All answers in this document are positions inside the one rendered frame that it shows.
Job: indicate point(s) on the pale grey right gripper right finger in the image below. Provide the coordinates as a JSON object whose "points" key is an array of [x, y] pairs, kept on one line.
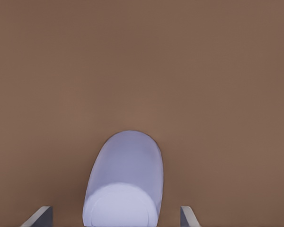
{"points": [[187, 217]]}

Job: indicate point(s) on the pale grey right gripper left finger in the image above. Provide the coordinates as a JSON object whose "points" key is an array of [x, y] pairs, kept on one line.
{"points": [[41, 217]]}

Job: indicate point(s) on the pale lavender cup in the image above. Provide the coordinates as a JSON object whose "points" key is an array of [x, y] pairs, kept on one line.
{"points": [[125, 175]]}

